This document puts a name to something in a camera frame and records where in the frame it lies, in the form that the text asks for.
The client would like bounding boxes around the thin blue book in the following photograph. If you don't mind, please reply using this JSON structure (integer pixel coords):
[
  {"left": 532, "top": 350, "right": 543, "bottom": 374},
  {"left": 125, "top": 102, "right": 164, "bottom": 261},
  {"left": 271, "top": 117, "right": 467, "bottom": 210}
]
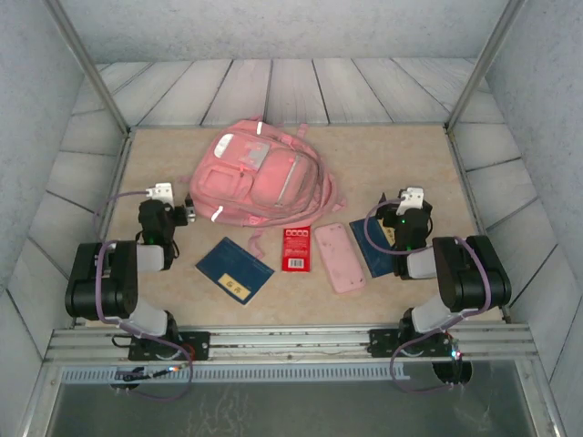
[{"left": 348, "top": 217, "right": 402, "bottom": 279}]

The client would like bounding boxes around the pink student backpack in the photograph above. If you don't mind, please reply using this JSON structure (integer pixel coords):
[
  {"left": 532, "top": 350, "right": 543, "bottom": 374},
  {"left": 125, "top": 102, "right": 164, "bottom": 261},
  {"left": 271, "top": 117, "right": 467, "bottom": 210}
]
[{"left": 179, "top": 116, "right": 347, "bottom": 265}]

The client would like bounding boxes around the thick blue book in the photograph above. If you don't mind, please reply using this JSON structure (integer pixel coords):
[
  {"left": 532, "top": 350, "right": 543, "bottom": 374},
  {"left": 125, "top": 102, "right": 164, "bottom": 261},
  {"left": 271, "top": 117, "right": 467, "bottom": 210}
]
[{"left": 194, "top": 236, "right": 276, "bottom": 309}]

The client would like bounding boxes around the pink pencil case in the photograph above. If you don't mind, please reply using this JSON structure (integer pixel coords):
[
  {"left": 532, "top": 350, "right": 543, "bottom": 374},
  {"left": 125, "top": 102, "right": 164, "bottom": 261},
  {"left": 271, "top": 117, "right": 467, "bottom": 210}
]
[{"left": 314, "top": 221, "right": 367, "bottom": 295}]

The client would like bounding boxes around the red card pack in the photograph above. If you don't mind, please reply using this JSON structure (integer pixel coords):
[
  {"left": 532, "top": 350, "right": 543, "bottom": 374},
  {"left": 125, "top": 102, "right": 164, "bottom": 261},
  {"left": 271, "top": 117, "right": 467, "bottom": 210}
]
[{"left": 281, "top": 225, "right": 312, "bottom": 273}]

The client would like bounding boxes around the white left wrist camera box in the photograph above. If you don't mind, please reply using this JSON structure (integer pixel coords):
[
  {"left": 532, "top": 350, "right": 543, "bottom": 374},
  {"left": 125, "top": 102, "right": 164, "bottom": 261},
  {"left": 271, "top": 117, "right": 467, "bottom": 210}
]
[{"left": 145, "top": 181, "right": 175, "bottom": 206}]

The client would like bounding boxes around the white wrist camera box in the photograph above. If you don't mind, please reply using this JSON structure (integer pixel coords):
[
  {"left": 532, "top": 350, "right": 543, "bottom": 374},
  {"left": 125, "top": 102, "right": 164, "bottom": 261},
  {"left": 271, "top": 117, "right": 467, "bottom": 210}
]
[
  {"left": 395, "top": 185, "right": 425, "bottom": 215},
  {"left": 145, "top": 181, "right": 175, "bottom": 206}
]

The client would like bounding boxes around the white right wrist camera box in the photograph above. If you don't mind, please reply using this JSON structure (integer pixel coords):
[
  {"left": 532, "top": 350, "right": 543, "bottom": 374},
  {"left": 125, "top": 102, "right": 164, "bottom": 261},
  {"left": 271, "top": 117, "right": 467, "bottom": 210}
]
[{"left": 395, "top": 185, "right": 425, "bottom": 215}]

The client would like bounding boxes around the aluminium table side rail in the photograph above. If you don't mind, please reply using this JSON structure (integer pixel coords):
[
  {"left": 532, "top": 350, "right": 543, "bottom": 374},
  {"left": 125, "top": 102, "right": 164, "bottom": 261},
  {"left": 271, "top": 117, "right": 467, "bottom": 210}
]
[
  {"left": 72, "top": 129, "right": 134, "bottom": 327},
  {"left": 444, "top": 127, "right": 511, "bottom": 322}
]

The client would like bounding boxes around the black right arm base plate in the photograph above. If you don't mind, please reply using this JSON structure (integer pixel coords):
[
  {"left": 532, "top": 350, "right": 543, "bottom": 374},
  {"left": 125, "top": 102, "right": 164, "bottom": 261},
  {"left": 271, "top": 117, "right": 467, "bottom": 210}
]
[{"left": 367, "top": 327, "right": 459, "bottom": 360}]

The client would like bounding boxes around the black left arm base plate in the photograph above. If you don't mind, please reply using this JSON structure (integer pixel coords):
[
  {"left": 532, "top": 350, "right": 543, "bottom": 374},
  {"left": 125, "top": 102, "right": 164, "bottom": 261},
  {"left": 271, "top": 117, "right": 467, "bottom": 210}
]
[{"left": 127, "top": 330, "right": 211, "bottom": 361}]

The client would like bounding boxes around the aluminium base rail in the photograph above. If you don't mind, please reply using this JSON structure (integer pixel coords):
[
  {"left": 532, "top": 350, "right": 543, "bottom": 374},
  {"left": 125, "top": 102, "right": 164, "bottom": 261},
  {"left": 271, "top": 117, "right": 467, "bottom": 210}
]
[{"left": 45, "top": 323, "right": 538, "bottom": 364}]

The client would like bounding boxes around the aluminium frame post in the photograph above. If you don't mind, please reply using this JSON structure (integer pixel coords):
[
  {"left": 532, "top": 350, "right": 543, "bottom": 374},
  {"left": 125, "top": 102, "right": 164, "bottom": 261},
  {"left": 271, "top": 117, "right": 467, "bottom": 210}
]
[
  {"left": 445, "top": 0, "right": 529, "bottom": 133},
  {"left": 44, "top": 0, "right": 132, "bottom": 137}
]

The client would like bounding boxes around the white slotted cable duct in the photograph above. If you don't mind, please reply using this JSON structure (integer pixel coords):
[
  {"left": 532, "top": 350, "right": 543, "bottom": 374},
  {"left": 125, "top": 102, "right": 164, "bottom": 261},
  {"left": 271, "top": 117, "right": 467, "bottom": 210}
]
[{"left": 58, "top": 366, "right": 411, "bottom": 385}]

